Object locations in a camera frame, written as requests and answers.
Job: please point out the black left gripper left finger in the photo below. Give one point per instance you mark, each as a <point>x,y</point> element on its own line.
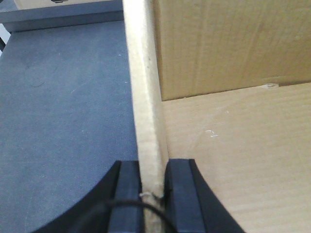
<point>112,206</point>

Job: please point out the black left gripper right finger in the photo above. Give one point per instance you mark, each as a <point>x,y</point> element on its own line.
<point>190,203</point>

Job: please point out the brown cardboard carton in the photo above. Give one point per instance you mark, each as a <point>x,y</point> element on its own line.
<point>228,84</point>

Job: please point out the grey conveyor belt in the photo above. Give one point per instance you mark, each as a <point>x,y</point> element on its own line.
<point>65,117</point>

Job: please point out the grey conveyor side rail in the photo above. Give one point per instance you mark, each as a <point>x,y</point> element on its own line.
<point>62,16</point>

